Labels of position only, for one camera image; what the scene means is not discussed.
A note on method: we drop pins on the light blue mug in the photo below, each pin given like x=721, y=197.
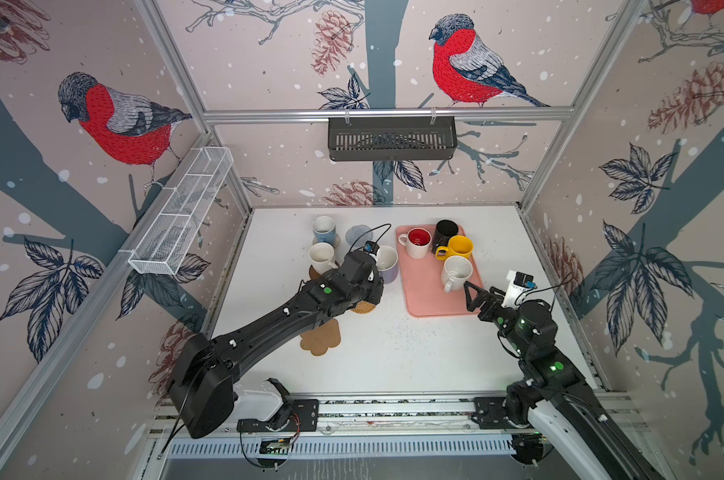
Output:
x=324, y=230

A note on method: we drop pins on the white mesh wire shelf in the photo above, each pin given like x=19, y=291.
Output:
x=164, y=246

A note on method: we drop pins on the black mug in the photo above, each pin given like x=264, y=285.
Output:
x=444, y=231

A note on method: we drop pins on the small white cup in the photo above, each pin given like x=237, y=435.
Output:
x=387, y=263

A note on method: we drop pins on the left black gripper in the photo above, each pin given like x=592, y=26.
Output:
x=376, y=294

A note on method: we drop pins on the dark brown scratched round coaster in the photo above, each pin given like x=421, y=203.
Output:
x=314, y=274

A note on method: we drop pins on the rattan woven round coaster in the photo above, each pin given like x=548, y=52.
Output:
x=363, y=307

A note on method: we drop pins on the black hanging wire basket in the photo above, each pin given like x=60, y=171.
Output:
x=371, y=139

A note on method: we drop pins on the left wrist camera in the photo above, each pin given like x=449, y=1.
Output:
x=372, y=248

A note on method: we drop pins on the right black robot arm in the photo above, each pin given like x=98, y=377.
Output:
x=553, y=397

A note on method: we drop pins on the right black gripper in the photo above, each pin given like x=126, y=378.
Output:
x=495, y=301

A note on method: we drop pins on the blue woven round coaster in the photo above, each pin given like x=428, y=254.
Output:
x=357, y=235

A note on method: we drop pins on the aluminium front rail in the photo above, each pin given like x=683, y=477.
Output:
x=363, y=413

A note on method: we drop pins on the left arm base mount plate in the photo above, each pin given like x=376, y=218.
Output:
x=293, y=416

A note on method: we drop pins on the pink rectangular tray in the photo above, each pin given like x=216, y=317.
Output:
x=423, y=289

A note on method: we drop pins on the white mug red inside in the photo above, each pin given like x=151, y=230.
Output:
x=416, y=241

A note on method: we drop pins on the yellow mug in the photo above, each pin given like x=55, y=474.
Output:
x=457, y=245

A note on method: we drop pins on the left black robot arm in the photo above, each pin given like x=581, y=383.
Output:
x=202, y=381

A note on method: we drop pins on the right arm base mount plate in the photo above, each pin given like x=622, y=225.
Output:
x=513, y=411

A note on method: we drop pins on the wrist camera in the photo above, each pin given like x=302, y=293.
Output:
x=372, y=248
x=519, y=284

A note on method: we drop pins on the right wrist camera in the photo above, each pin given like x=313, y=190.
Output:
x=519, y=284

